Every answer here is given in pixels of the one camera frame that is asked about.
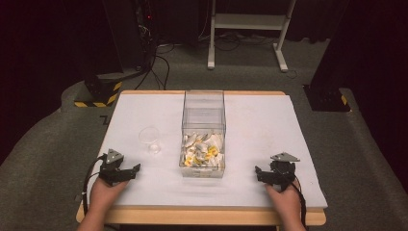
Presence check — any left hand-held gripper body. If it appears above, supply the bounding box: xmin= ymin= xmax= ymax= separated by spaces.
xmin=98 ymin=148 xmax=133 ymax=188

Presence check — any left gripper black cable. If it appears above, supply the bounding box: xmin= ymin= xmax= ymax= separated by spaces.
xmin=81 ymin=154 xmax=108 ymax=217

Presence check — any white metal stand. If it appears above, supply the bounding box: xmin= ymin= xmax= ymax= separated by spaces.
xmin=207 ymin=0 xmax=296 ymax=73

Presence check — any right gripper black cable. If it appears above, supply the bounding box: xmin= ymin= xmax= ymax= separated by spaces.
xmin=292 ymin=180 xmax=308 ymax=231

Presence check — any clear plastic cup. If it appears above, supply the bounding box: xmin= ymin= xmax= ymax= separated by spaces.
xmin=138 ymin=125 xmax=162 ymax=155

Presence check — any person's left hand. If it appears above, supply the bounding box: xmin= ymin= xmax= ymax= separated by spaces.
xmin=89 ymin=177 xmax=130 ymax=211

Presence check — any white foam mat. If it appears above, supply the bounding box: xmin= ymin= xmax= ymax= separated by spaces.
xmin=86 ymin=93 xmax=329 ymax=210

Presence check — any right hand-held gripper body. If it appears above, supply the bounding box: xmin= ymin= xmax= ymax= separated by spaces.
xmin=265 ymin=151 xmax=301 ymax=193

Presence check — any black floor cable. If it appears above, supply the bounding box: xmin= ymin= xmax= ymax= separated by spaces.
xmin=134 ymin=44 xmax=171 ymax=91

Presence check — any person's right hand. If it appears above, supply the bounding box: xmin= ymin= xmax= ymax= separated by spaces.
xmin=264 ymin=180 xmax=303 ymax=218

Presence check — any dark equipment rack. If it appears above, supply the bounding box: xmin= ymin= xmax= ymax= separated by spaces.
xmin=134 ymin=0 xmax=157 ymax=70

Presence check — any black stand yellow striped base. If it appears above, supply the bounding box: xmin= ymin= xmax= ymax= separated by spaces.
xmin=73 ymin=72 xmax=123 ymax=109

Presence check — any bundle of floor cables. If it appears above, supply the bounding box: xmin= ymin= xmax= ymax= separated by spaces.
xmin=197 ymin=30 xmax=278 ymax=52

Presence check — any pile of white yellow packets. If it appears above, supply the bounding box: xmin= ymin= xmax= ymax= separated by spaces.
xmin=181 ymin=132 xmax=224 ymax=168

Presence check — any clear plastic box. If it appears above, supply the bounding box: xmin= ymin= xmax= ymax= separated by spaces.
xmin=178 ymin=90 xmax=227 ymax=179

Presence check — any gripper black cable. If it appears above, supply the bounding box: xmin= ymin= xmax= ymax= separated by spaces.
xmin=81 ymin=154 xmax=108 ymax=217
xmin=292 ymin=180 xmax=308 ymax=231

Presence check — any wooden table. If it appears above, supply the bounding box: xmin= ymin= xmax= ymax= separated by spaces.
xmin=75 ymin=90 xmax=327 ymax=227

